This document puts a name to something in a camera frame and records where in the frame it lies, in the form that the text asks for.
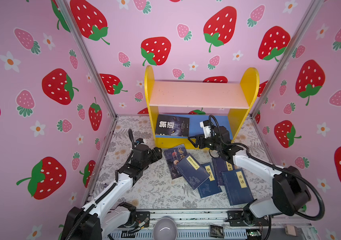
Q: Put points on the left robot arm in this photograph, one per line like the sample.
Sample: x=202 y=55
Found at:
x=97 y=219

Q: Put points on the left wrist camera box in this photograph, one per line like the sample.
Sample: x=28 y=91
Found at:
x=140 y=141

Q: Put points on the navy book yellow label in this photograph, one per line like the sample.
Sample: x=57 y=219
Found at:
x=193 y=171

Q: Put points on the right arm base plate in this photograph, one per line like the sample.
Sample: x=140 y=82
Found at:
x=245 y=219

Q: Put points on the dark portrait cover book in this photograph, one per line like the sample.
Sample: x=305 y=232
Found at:
x=173 y=156

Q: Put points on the green circuit board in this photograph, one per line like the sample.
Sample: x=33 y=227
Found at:
x=253 y=235

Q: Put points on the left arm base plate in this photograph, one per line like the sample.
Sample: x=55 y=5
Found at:
x=141 y=219

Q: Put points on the black wolf cover book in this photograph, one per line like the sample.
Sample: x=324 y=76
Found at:
x=172 y=126

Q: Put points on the yellow pink blue bookshelf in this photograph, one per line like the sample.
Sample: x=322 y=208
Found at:
x=237 y=98

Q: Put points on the grey round bowl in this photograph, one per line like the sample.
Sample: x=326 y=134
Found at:
x=165 y=229

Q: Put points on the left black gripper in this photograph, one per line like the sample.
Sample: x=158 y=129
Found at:
x=158 y=155

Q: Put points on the small black circuit board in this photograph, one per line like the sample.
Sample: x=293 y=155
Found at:
x=216 y=232

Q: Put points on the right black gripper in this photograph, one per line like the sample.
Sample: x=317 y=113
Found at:
x=199 y=138

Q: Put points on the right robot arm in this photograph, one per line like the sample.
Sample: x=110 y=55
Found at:
x=290 y=191

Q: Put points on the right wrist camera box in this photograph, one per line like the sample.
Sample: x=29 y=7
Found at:
x=207 y=128

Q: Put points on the small beige box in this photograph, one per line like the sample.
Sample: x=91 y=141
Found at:
x=291 y=230

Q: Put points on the blue book right yellow label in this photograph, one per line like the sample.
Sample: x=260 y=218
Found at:
x=236 y=186

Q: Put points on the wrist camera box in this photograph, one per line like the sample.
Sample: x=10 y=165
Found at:
x=207 y=128
x=140 y=141

